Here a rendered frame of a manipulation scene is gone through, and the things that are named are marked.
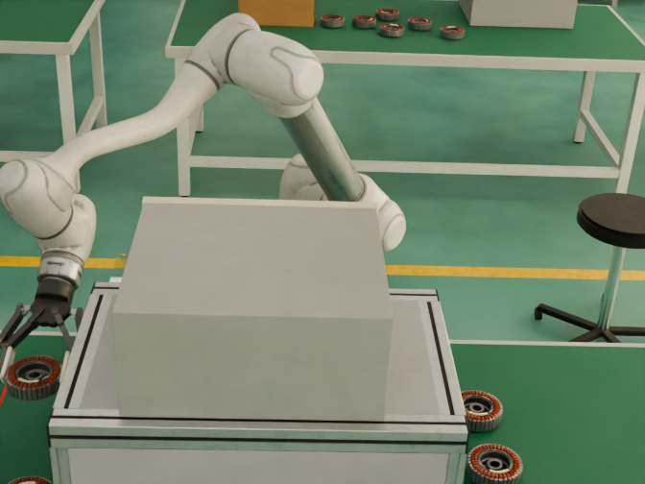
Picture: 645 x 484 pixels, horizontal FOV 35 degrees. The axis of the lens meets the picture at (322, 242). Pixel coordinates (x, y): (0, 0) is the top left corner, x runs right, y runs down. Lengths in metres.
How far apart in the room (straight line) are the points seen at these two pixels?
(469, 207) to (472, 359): 2.44
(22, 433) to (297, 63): 0.98
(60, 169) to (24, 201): 0.10
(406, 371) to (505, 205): 3.18
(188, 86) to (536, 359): 1.05
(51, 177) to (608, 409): 1.32
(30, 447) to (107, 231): 2.43
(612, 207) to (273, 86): 1.85
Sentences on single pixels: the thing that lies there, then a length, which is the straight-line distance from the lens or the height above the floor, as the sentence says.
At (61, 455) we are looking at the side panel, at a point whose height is 1.05.
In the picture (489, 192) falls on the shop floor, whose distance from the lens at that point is 5.05.
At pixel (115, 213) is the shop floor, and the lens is 4.72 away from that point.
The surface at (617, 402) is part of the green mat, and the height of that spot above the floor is 0.75.
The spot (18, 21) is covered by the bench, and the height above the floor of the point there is 0.75.
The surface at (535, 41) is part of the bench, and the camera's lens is 4.85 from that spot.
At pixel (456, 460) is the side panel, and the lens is 1.73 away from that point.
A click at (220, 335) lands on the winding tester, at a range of 1.58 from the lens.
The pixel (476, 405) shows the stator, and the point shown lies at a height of 0.77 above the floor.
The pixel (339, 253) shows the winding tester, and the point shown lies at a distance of 1.72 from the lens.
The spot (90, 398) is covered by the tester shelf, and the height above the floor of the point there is 1.11.
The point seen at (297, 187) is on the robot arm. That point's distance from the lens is 2.75.
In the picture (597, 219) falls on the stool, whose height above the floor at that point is 0.56.
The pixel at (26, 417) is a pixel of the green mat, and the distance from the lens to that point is 2.31.
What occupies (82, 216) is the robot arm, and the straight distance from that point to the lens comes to 2.20.
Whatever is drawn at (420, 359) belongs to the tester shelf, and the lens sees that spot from 1.83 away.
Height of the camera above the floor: 2.17
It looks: 29 degrees down
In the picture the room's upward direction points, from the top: 3 degrees clockwise
